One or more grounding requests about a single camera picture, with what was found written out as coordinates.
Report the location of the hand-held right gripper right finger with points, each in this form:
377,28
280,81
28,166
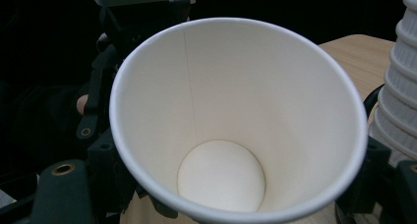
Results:
364,178

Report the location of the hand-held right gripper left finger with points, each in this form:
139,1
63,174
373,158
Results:
105,171

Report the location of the stack of white paper cups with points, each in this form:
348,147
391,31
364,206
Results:
401,96

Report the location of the blue ribbed paper cup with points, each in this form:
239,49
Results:
236,112

